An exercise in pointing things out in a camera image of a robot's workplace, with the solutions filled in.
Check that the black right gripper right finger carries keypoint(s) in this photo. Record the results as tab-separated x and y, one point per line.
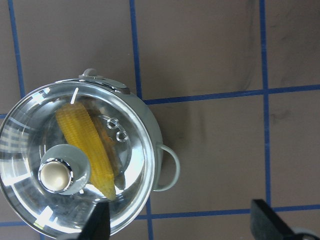
265	224

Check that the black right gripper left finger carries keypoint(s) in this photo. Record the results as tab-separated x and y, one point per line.
98	226

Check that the glass pot lid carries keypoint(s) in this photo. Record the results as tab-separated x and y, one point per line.
16	175

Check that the yellow corn cob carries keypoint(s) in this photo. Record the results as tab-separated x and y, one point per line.
79	130

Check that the light green cooking pot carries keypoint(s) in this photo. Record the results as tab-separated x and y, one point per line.
130	135

